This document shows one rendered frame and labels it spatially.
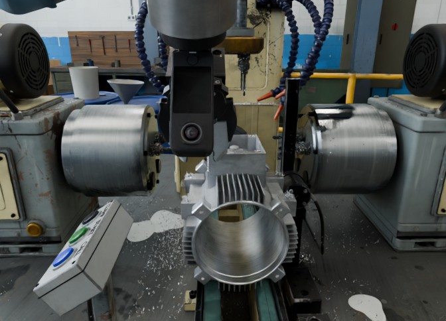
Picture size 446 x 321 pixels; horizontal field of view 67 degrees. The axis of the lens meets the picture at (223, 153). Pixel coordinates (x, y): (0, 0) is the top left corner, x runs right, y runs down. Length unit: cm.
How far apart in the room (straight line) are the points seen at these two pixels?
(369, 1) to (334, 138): 497
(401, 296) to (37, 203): 87
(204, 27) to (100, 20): 634
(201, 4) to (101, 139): 58
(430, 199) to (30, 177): 98
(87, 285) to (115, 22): 620
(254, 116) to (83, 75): 203
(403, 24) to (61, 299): 600
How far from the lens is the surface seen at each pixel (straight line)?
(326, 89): 495
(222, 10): 34
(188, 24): 33
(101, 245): 50
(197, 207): 53
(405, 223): 100
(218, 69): 42
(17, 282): 96
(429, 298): 91
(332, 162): 86
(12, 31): 95
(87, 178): 88
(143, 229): 104
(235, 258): 66
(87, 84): 288
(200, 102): 36
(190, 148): 34
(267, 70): 112
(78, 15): 686
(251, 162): 59
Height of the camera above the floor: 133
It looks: 19 degrees down
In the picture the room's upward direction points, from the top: straight up
